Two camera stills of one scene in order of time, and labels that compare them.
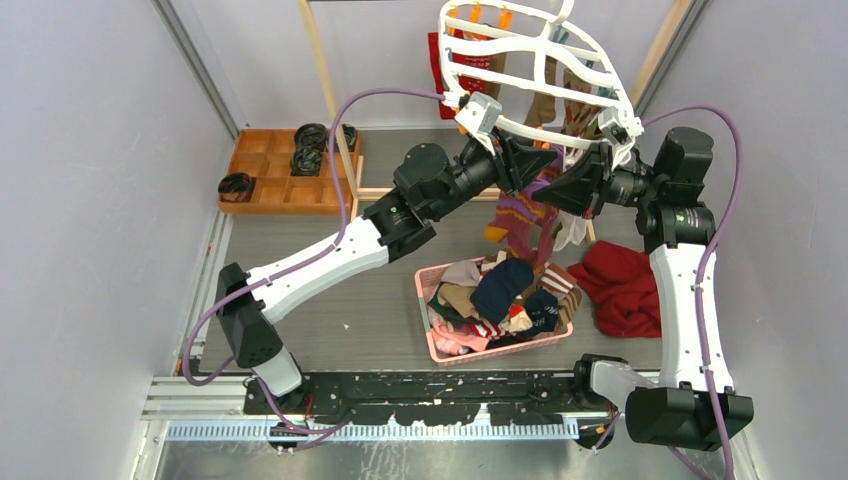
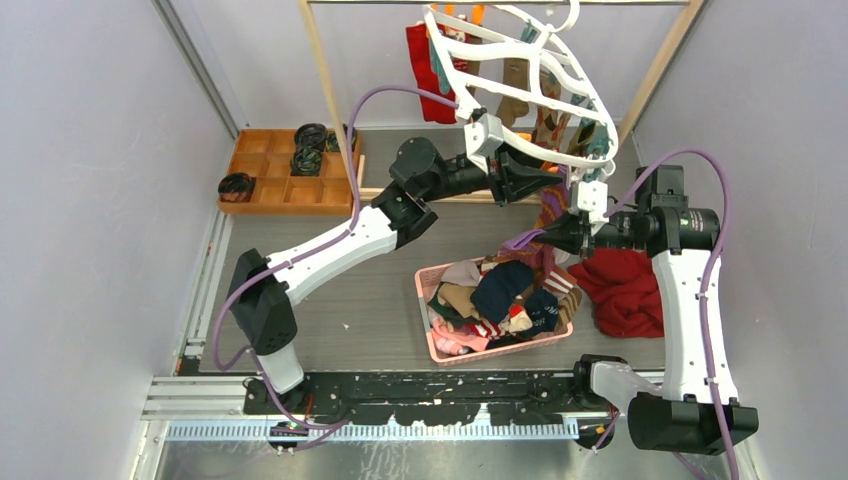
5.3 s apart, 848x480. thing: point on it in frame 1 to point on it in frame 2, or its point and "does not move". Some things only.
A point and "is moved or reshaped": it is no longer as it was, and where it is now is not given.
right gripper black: (578, 192) to (566, 234)
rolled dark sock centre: (306, 161) does not move
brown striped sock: (567, 305) does not move
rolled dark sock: (310, 137) does not move
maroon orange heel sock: (519, 214) to (540, 257)
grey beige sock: (465, 272) does not move
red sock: (469, 85) to (426, 79)
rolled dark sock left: (235, 187) does not move
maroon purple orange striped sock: (541, 220) is moved or reshaped
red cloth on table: (622, 282) does not move
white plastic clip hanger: (550, 81) is moved or reshaped
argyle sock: (579, 113) to (551, 123)
